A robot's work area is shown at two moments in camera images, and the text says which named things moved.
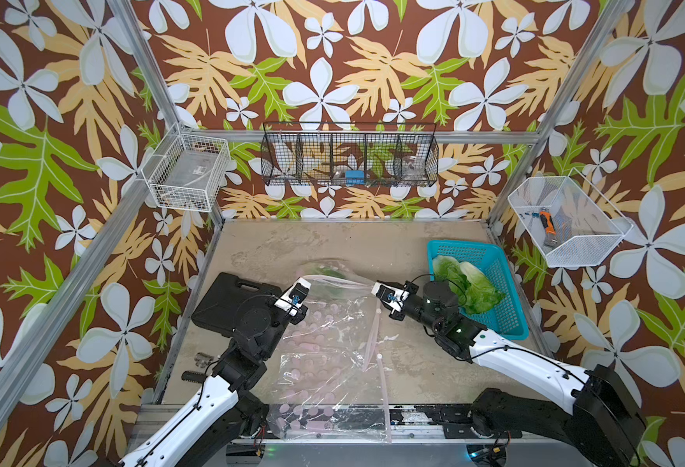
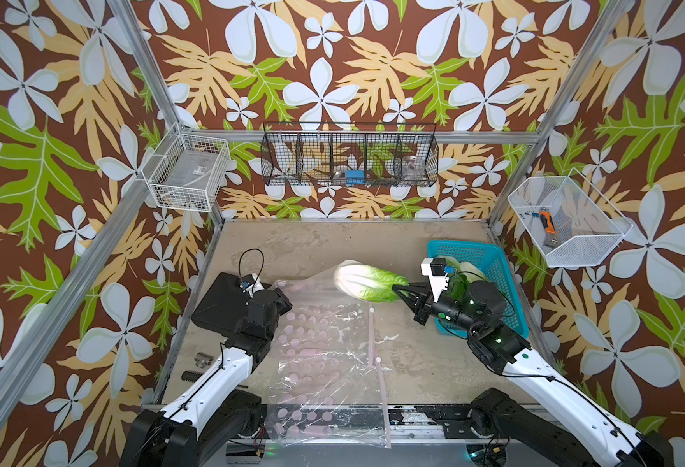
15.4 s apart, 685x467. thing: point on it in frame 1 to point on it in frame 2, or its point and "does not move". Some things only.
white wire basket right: (572, 224) does not move
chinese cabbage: (330, 271) to (368, 282)
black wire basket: (349, 154) does not move
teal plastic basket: (506, 319) does not move
